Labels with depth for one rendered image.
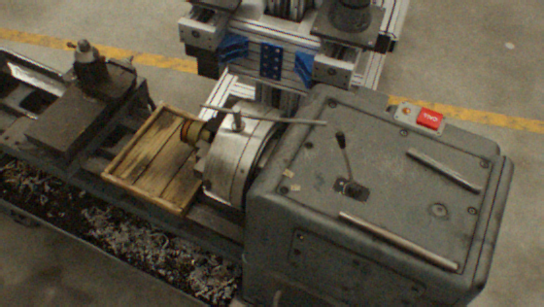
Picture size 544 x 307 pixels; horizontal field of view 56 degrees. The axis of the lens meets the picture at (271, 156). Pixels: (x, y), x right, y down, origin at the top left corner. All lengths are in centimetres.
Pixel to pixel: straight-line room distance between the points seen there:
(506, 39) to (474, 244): 284
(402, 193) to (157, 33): 255
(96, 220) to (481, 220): 136
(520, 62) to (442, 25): 57
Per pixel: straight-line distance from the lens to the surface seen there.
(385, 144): 138
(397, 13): 207
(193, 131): 153
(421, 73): 350
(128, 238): 197
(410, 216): 127
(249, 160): 135
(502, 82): 367
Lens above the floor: 230
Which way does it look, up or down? 54 degrees down
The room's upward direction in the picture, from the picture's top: 6 degrees clockwise
